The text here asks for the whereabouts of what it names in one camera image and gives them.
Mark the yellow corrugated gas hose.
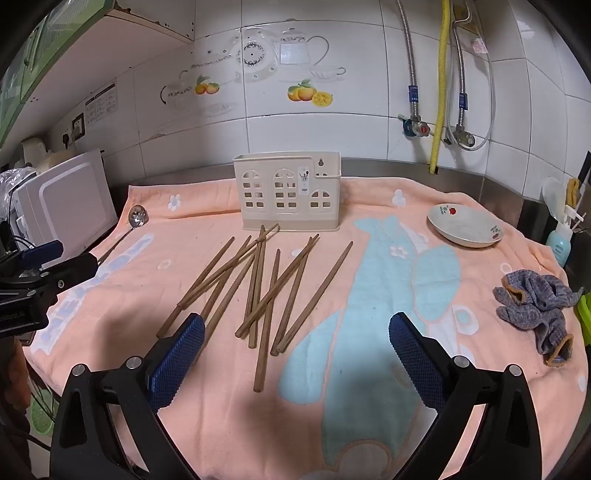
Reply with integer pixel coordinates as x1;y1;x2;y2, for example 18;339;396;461
429;0;451;175

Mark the beige kitchen appliance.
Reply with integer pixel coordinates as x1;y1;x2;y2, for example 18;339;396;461
19;137;70;174

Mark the white microwave oven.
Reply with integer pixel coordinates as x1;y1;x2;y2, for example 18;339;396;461
9;148;118;252

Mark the bunch of wooden chopsticks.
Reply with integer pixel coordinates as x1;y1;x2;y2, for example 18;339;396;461
156;224;354;394

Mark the wall notice sticker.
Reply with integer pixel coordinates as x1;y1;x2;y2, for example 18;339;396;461
85;83;118;124

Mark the peach printed towel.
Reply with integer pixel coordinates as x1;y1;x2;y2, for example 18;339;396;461
23;175;583;480

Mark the green plastic container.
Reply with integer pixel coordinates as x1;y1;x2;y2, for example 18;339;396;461
576;293;591;347

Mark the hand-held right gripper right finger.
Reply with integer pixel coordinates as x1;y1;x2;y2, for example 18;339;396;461
388;312;542;480

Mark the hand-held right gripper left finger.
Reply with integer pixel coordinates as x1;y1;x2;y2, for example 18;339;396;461
50;312;206;480

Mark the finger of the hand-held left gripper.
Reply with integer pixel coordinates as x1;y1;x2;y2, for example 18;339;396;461
0;240;64;278
28;253;100;305

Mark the cream plastic utensil holder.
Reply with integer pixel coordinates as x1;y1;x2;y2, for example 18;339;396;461
233;151;342;232

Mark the white ceramic dish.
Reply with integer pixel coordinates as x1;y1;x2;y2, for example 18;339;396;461
427;204;505;249

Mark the metal ladle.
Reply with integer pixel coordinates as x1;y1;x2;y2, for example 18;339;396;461
98;204;149;263

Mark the white rice paddle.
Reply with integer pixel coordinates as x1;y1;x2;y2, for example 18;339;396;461
541;176;566;217

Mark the grey knit cloth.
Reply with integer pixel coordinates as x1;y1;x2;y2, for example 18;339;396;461
493;269;583;367

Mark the thin white hose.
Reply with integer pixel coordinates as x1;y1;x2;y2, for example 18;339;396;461
468;46;497;151

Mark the metal pipe valve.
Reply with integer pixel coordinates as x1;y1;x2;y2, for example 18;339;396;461
445;124;476;148

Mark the green wall cabinet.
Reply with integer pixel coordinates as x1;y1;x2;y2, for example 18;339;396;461
0;0;195;148

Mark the green plastic colander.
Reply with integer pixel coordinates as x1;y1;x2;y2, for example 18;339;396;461
30;383;58;437

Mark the braided metal hose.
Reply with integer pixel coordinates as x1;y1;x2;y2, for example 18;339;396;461
450;0;467;130
397;0;419;121

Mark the blue plastic bottle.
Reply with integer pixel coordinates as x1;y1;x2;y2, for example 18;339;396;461
546;220;574;267

